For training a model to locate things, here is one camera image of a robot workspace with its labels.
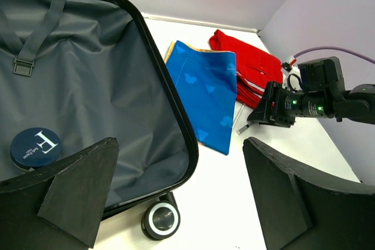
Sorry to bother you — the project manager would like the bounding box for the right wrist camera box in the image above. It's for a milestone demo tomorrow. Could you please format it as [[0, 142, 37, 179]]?
[[298, 56, 345, 93]]

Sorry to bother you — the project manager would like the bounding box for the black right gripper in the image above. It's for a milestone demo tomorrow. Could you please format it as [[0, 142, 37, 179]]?
[[247, 81, 303, 128]]

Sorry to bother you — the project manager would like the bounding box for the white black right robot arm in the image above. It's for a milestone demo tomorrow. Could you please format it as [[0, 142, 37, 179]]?
[[247, 82, 374, 128]]

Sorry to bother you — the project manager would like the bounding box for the dark blue round cosmetic jar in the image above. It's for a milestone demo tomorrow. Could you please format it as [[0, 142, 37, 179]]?
[[9, 127, 62, 170]]

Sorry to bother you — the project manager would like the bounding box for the red garment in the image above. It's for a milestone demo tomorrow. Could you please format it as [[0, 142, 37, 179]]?
[[209, 29, 283, 109]]

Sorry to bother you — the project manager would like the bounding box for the silver black pen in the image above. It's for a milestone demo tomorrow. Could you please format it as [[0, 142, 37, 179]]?
[[236, 121, 254, 135]]

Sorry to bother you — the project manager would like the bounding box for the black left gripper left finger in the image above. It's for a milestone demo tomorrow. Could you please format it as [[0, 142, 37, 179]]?
[[1, 138, 119, 249]]

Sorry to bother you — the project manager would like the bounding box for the yellow hard-shell suitcase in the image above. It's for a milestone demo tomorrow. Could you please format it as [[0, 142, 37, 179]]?
[[1, 0, 199, 241]]

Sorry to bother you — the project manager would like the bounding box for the blue patterned cloth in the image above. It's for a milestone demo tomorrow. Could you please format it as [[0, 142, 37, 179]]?
[[165, 40, 237, 155]]

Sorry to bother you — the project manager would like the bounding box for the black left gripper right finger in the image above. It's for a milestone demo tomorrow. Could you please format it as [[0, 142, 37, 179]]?
[[243, 137, 374, 249]]

